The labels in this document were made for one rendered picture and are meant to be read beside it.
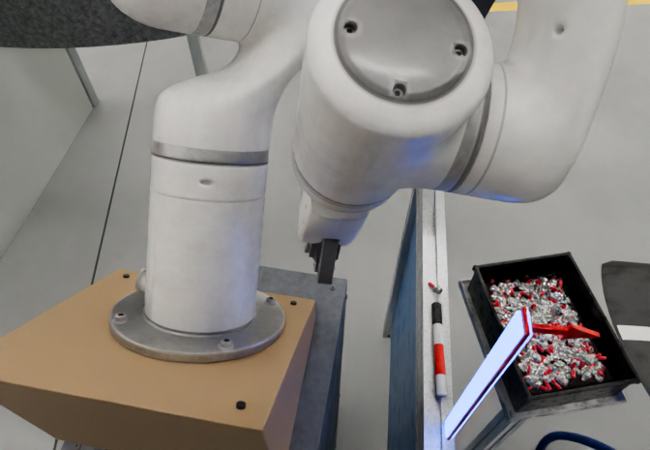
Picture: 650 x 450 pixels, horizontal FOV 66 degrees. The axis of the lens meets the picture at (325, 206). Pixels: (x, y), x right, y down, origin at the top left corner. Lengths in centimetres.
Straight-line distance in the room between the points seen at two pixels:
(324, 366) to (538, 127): 49
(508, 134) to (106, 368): 39
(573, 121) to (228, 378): 36
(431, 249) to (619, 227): 145
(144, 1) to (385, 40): 30
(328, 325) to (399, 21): 53
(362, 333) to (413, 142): 152
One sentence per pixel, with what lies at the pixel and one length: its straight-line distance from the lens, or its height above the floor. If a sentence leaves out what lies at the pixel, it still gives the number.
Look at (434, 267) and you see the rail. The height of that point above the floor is 85.
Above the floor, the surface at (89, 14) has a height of 67.
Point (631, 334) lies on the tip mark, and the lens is 52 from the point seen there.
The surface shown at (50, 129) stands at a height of 15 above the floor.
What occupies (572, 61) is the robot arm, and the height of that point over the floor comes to 143.
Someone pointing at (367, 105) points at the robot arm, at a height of 144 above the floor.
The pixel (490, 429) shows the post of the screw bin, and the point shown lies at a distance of 114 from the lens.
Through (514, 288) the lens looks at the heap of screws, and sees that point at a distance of 88.
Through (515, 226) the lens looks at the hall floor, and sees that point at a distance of 208.
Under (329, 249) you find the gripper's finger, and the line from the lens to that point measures 42.
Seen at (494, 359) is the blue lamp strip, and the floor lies 111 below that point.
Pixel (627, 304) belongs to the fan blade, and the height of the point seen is 115.
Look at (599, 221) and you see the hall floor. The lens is 223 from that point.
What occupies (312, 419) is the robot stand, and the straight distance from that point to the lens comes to 66.
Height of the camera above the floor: 157
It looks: 52 degrees down
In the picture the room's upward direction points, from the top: straight up
